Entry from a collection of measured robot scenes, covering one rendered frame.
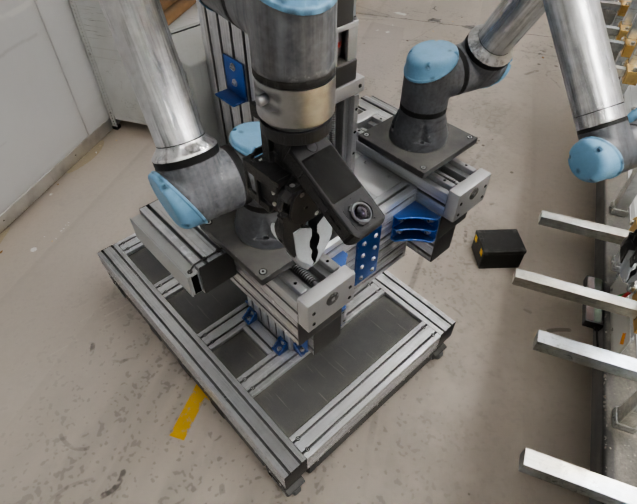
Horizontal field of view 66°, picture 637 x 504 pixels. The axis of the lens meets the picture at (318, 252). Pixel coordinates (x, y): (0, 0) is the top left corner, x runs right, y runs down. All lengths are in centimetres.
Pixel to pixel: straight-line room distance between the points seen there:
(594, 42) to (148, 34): 68
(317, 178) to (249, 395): 133
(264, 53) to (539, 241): 238
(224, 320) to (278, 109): 152
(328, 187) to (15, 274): 235
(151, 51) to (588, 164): 71
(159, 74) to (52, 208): 223
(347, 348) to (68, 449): 107
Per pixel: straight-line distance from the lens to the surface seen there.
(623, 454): 132
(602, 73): 92
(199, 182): 85
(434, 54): 122
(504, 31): 121
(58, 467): 208
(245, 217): 99
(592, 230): 150
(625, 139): 93
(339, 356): 182
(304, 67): 43
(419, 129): 126
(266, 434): 168
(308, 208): 52
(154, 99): 84
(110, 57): 320
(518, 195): 295
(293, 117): 45
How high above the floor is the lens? 177
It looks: 47 degrees down
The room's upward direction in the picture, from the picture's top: straight up
